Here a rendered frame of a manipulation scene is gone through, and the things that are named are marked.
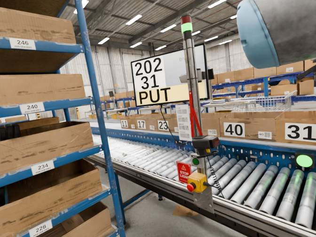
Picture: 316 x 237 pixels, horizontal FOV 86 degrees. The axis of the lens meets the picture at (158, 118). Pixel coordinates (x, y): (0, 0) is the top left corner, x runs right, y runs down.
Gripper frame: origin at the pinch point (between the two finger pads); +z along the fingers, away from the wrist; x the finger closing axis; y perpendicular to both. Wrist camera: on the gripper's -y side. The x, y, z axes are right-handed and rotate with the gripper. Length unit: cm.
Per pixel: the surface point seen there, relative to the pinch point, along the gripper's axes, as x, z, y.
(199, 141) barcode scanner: -74, 11, -35
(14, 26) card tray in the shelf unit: -129, -40, -63
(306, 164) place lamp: -16.0, 38.7, -2.7
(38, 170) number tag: -133, 6, -59
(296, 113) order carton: 20.7, 15.3, -11.7
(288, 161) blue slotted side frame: -11.2, 40.8, -12.0
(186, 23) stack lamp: -68, -44, -40
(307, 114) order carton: 20.8, 16.3, -5.4
